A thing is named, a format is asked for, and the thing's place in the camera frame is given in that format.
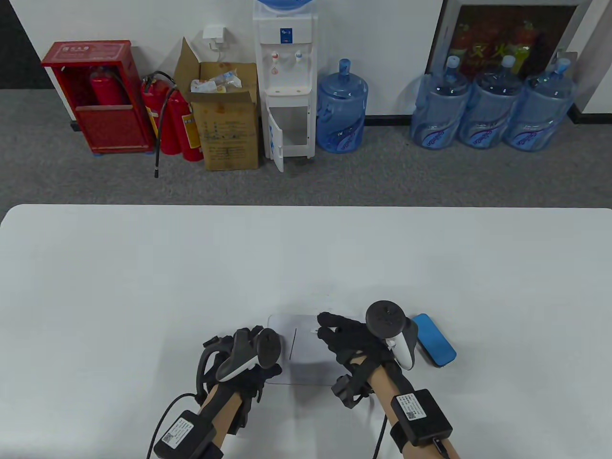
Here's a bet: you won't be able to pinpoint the person's right hand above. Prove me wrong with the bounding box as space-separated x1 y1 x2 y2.
317 311 412 383

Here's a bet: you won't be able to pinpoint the person's left hand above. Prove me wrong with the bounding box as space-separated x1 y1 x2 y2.
201 327 284 400

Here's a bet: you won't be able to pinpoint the small white whiteboard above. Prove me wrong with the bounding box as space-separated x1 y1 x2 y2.
264 313 370 387

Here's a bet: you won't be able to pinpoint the blue eraser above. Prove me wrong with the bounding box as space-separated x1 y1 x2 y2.
411 313 458 368

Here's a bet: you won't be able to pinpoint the person's right forearm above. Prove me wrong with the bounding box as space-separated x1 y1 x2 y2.
369 364 460 459

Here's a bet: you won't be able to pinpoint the person's left forearm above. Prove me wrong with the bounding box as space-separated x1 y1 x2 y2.
197 382 240 451

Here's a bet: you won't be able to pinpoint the black and white left controller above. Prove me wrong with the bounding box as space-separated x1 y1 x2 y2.
215 328 283 383

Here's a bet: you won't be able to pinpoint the black and white controller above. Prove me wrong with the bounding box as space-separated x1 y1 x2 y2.
365 300 419 372
215 328 283 383

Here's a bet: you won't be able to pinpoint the black and white right controller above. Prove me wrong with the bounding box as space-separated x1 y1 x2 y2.
365 300 419 372

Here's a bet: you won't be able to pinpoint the black left wrist sensor box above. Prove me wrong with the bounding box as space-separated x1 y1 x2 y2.
153 410 225 459

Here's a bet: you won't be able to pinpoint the black wrist sensor box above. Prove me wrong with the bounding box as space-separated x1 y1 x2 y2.
390 389 454 448
153 410 225 459

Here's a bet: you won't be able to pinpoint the black right wrist sensor box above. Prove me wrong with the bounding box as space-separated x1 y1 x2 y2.
390 389 454 448

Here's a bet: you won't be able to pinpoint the blue water jug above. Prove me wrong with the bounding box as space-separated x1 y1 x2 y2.
502 57 577 153
409 55 470 149
316 58 370 154
457 55 523 149

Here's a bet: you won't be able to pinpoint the open cardboard box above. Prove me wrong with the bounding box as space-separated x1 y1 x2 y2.
173 37 262 172

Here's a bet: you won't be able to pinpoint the red fire extinguisher yellow label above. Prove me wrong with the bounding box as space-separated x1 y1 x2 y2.
165 87 205 163

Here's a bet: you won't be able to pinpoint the white water dispenser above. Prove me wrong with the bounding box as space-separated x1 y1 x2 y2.
252 9 320 173

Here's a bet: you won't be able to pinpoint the red fire extinguisher cabinet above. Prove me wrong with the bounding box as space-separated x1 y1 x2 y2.
41 40 155 155

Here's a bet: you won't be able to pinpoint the plastic wrappers in box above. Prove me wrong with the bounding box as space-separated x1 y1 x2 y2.
190 70 243 94

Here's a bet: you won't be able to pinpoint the red extinguisher inside cabinet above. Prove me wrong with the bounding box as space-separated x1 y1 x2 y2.
89 66 130 107

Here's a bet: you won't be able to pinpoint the blue bottle on dispenser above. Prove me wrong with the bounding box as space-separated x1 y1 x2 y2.
257 0 314 14

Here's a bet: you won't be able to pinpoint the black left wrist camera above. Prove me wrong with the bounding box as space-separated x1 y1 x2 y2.
229 382 262 433

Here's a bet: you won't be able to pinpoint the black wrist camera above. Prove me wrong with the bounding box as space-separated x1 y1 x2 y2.
331 375 374 410
229 382 262 433

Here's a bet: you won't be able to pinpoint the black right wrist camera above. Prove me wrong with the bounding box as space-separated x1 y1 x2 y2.
331 375 374 410

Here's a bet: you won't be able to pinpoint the black left sensor cable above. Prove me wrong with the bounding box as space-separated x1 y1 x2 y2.
150 393 200 456

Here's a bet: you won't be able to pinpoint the black sensor cable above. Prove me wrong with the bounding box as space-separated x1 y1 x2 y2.
372 415 389 459
150 393 200 456

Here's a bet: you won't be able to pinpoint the black right sensor cable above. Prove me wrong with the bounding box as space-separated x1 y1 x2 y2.
372 415 389 459

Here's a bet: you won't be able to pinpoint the red fire extinguisher with hose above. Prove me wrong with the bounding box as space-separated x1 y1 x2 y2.
140 71 185 179

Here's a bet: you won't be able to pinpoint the white wall charger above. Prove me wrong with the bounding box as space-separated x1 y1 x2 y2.
202 25 227 63

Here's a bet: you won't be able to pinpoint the glass-fronted fire hose cabinet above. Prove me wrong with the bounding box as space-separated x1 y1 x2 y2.
424 0 594 81

